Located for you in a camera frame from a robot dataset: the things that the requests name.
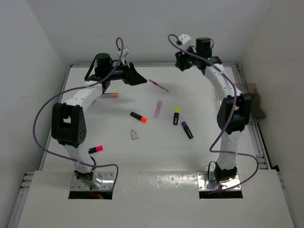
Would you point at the pink black highlighter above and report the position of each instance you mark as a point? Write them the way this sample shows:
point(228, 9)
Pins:
point(95, 149)

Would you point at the metal base plate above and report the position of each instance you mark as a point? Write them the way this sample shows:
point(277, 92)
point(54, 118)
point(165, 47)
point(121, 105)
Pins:
point(102, 181)
point(207, 182)

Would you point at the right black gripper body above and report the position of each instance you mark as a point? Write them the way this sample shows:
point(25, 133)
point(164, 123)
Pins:
point(186, 60)

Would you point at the pink translucent highlighter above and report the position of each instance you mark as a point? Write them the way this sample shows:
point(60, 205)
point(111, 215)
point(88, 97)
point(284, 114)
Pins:
point(157, 110)

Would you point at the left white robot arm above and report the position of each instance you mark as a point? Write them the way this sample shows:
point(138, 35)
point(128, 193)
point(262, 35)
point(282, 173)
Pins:
point(68, 118)

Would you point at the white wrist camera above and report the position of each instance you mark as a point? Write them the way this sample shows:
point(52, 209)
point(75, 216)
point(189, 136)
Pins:
point(124, 52)
point(184, 41)

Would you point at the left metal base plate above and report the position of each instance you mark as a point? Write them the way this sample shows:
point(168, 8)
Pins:
point(102, 181)

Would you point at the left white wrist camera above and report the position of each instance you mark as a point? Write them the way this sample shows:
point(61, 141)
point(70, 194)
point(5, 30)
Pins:
point(124, 52)

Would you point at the white eraser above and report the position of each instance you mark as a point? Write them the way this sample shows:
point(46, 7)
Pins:
point(134, 134)

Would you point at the orange clear highlighter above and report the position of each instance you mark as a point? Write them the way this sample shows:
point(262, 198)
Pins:
point(109, 95)

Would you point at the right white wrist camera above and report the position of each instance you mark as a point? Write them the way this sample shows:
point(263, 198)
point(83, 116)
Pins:
point(184, 41)

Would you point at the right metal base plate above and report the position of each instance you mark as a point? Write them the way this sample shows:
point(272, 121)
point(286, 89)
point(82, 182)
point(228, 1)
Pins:
point(207, 182)

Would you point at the yellow black highlighter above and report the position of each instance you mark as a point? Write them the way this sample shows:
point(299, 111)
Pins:
point(176, 116)

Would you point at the purple black highlighter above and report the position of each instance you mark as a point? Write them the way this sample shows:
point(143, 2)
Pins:
point(187, 130)

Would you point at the red gel pen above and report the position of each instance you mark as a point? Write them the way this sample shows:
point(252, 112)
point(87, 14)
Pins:
point(158, 85)

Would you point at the clear acrylic container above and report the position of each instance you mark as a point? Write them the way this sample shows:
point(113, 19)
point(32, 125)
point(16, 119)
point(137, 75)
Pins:
point(254, 104)

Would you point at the orange black highlighter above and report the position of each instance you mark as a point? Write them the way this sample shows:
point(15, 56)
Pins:
point(139, 117)

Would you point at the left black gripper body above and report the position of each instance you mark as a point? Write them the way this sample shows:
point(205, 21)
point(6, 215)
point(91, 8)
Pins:
point(125, 76)

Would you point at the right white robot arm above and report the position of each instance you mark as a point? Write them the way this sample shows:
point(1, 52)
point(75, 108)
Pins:
point(212, 68)

